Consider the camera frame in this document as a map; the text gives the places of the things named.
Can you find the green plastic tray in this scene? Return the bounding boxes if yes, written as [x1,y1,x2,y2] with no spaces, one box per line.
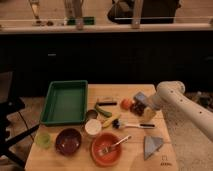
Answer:
[40,80,88,126]

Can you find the black handled tool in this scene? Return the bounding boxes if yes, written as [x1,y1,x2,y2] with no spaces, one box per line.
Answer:
[97,99,117,106]

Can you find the orange bowl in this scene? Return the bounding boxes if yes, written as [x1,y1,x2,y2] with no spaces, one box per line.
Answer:
[91,132,122,167]

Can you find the person in dark clothes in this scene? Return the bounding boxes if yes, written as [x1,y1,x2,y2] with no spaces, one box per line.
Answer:
[107,0,180,24]

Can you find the grey folded cloth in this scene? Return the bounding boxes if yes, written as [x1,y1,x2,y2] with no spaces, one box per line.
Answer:
[144,136,164,160]

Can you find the green box on counter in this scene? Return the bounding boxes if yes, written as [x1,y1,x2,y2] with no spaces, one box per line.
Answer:
[67,16,95,25]

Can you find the black chair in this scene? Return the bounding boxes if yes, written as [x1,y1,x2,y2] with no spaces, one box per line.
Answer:
[0,70,41,168]

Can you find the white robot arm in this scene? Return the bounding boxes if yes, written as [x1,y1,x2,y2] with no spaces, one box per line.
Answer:
[142,81,213,142]

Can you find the yellow banana toy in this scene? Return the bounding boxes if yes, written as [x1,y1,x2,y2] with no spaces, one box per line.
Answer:
[102,115,120,128]

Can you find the dark purple grapes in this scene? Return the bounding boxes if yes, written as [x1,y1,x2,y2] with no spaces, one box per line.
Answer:
[130,102,145,116]

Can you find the small metal cup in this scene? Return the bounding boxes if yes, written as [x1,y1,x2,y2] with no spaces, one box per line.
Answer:
[86,109,98,120]

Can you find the purple bowl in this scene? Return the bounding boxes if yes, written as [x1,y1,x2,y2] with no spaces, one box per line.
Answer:
[55,128,82,156]

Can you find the black white dish brush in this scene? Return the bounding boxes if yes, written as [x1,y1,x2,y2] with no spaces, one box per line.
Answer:
[112,119,155,129]

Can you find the green cucumber toy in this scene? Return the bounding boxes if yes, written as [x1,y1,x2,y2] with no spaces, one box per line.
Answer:
[94,104,112,117]

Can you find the orange toy fruit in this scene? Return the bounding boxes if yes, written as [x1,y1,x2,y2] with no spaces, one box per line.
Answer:
[120,99,133,110]

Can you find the blue sponge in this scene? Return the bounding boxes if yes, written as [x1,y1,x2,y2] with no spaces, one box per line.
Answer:
[133,92,147,105]

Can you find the light green cup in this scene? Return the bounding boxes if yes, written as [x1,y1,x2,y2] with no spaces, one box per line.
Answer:
[35,132,51,149]

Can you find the white cup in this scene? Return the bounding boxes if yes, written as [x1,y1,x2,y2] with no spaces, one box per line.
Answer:
[85,119,102,137]

